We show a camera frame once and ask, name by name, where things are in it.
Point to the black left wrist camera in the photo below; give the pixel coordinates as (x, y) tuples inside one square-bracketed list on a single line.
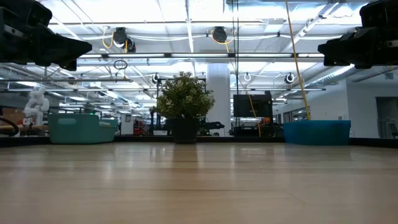
[(37, 12)]

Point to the black aluminium table frame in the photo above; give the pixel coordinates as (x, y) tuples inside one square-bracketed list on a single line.
[(242, 139)]

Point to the long ceiling light bar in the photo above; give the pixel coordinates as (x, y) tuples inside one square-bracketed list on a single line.
[(199, 55)]

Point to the teal plastic bin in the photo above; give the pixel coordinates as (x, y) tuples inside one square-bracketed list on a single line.
[(77, 130)]

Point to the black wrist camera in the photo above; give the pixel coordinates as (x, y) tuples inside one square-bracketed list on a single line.
[(379, 14), (37, 12)]

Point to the white square column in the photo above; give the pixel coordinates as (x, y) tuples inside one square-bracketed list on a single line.
[(219, 93)]

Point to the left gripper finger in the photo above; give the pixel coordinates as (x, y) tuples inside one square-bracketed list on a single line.
[(62, 46), (71, 66)]

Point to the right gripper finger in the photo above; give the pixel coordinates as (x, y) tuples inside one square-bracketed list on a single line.
[(337, 63), (348, 46)]

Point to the artificial plant in black pot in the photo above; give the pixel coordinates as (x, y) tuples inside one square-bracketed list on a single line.
[(185, 96)]

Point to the white cabinet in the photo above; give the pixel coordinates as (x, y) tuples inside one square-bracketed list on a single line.
[(127, 126)]

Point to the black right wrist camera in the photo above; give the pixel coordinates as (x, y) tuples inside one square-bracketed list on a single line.
[(379, 14)]

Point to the blue plastic bin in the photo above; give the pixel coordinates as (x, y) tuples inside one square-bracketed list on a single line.
[(317, 133)]

